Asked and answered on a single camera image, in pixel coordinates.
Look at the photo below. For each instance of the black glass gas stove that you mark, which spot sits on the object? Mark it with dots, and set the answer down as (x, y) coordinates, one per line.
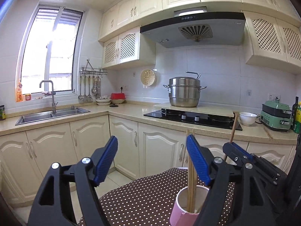
(164, 116)

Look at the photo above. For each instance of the steel wall utensil rack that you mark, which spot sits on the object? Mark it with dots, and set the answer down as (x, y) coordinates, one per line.
(93, 70)

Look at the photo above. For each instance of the white ceramic bowl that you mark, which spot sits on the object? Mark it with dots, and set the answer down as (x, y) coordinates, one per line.
(248, 120)

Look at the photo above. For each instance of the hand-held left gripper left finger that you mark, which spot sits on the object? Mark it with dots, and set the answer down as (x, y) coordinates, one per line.
(107, 162)

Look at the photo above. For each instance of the hanging steel skimmer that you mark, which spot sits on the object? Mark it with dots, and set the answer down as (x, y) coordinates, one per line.
(94, 90)

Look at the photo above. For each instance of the cream plastic colander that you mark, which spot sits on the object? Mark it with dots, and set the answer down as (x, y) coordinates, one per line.
(148, 77)

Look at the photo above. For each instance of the small red jar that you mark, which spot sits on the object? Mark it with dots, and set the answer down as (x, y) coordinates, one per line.
(28, 97)

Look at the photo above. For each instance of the pink utensil cup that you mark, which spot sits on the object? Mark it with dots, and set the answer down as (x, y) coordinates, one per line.
(178, 216)

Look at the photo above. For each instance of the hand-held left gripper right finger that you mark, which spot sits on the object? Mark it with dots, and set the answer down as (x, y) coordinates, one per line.
(198, 160)

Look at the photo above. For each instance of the white wall outlet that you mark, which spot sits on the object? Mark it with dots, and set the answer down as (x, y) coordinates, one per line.
(274, 97)

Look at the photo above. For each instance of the white framed window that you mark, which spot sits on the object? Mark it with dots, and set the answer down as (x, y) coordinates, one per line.
(58, 51)

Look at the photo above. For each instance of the dark glass bottle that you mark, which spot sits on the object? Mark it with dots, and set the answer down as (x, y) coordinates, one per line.
(295, 108)

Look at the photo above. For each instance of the yellow green bottle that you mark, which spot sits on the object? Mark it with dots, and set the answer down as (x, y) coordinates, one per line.
(298, 122)

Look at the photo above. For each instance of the crumpled dish rag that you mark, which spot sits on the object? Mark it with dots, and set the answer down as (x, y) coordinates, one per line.
(48, 93)

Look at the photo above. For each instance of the wall outlet with plug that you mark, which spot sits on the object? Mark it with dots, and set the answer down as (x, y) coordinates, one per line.
(124, 89)

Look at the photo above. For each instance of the brown wooden chopstick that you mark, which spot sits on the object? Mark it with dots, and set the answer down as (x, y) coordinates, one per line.
(234, 129)
(194, 193)

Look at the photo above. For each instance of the small wall hook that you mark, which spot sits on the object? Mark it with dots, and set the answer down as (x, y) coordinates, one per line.
(249, 92)

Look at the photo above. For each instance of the white dish with leftovers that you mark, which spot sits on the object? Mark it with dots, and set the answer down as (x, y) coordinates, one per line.
(103, 100)

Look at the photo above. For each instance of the brown polka dot tablecloth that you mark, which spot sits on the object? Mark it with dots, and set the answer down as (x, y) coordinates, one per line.
(141, 197)

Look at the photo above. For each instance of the grey range hood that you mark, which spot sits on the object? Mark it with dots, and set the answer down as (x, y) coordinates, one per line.
(164, 33)

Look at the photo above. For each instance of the green electric cooker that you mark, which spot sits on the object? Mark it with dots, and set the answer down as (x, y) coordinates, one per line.
(275, 120)

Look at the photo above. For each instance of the steel steamer pot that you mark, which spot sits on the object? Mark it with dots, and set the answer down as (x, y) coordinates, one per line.
(184, 94)

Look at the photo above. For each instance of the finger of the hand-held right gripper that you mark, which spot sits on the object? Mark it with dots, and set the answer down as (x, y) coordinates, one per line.
(236, 154)

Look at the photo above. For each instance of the hanging steel ladle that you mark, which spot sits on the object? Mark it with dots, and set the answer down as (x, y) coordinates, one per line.
(85, 97)
(90, 98)
(81, 97)

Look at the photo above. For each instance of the orange bottle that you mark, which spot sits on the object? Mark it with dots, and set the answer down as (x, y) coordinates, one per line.
(19, 94)

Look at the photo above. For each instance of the steel double sink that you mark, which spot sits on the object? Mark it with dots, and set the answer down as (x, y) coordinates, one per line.
(35, 119)

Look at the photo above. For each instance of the cream lower cabinets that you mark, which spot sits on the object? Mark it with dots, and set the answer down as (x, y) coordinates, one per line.
(54, 146)

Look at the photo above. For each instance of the cream lattice door cabinet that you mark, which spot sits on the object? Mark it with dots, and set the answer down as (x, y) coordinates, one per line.
(268, 37)
(128, 47)

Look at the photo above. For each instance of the steel kitchen faucet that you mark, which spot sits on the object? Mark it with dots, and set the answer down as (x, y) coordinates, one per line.
(53, 98)

